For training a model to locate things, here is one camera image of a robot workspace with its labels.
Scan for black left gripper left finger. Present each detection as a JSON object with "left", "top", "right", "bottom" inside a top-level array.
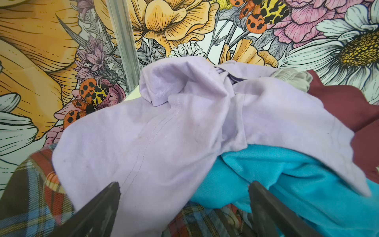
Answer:
[{"left": 50, "top": 182, "right": 120, "bottom": 237}]

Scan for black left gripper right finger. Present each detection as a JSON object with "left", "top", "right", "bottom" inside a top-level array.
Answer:
[{"left": 248, "top": 181, "right": 321, "bottom": 237}]

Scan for maroon cloth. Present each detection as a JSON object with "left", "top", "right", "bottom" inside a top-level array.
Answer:
[{"left": 308, "top": 70, "right": 379, "bottom": 184}]

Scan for teal cloth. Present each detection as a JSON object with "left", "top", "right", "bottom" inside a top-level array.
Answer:
[{"left": 191, "top": 145, "right": 379, "bottom": 237}]

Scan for plaid flannel cloth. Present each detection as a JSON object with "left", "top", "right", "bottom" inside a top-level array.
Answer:
[{"left": 1, "top": 145, "right": 257, "bottom": 237}]

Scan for lavender cloth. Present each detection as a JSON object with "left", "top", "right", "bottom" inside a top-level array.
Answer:
[{"left": 52, "top": 57, "right": 371, "bottom": 237}]

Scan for pale grey cloth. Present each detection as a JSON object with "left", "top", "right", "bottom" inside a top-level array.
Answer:
[{"left": 270, "top": 68, "right": 313, "bottom": 92}]

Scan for left aluminium corner post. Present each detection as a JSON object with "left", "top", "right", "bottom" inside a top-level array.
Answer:
[{"left": 106, "top": 0, "right": 141, "bottom": 94}]

